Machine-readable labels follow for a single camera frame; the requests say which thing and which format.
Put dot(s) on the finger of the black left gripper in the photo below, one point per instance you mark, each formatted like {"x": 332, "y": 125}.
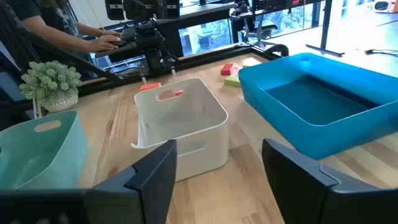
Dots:
{"x": 143, "y": 73}
{"x": 173, "y": 70}

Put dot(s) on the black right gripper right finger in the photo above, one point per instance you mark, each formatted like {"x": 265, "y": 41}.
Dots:
{"x": 311, "y": 196}

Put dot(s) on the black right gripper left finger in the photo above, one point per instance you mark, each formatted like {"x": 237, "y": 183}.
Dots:
{"x": 140, "y": 193}

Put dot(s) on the light green wooden block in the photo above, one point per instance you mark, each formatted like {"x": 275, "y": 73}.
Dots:
{"x": 232, "y": 81}

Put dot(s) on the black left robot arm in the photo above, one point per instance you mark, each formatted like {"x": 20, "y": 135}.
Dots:
{"x": 149, "y": 37}

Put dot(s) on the orange wooden block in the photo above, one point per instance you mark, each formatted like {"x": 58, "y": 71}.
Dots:
{"x": 150, "y": 86}

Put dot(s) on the pale pink wooden block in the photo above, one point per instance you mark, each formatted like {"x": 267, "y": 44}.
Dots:
{"x": 166, "y": 95}

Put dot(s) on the black keyboard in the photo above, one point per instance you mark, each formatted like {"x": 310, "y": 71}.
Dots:
{"x": 127, "y": 34}

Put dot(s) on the person's hand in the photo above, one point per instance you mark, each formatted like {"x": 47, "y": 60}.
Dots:
{"x": 110, "y": 33}
{"x": 105, "y": 43}

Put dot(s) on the white plastic bin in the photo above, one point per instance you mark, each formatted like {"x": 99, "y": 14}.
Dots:
{"x": 202, "y": 137}

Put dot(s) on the yellow wooden block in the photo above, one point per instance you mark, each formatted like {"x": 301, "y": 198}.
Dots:
{"x": 251, "y": 62}

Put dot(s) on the green potted plant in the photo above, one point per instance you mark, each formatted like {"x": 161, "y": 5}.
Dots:
{"x": 53, "y": 81}

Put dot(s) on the blue plastic bin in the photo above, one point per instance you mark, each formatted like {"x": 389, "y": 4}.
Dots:
{"x": 311, "y": 102}

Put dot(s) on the black office chair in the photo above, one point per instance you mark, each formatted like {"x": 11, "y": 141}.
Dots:
{"x": 258, "y": 29}

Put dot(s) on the mint green plastic bin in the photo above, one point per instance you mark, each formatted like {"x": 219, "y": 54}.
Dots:
{"x": 46, "y": 155}

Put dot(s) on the person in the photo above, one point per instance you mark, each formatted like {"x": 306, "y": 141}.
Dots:
{"x": 46, "y": 18}

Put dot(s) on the thin white stand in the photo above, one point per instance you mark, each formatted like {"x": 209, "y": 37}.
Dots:
{"x": 37, "y": 109}

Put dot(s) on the white orange device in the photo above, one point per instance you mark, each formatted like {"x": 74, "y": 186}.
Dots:
{"x": 385, "y": 5}

